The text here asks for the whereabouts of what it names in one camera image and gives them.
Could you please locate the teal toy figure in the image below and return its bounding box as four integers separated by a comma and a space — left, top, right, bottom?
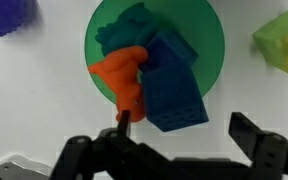
95, 2, 159, 56

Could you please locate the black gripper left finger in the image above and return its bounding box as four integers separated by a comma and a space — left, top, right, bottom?
118, 110, 130, 137

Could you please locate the dark blue round block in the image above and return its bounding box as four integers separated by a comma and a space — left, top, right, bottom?
0, 0, 40, 37

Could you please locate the dark blue cube block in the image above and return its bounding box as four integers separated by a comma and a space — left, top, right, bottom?
139, 29, 209, 132

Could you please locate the orange toy figure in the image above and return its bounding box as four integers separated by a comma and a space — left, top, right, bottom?
88, 46, 148, 122

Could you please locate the green round bowl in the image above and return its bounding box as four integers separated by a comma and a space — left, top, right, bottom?
84, 0, 225, 97

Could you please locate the lime translucent cube block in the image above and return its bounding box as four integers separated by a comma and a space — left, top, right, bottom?
253, 11, 288, 73

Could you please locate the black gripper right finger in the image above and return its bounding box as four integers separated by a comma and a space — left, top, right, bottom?
228, 112, 288, 167

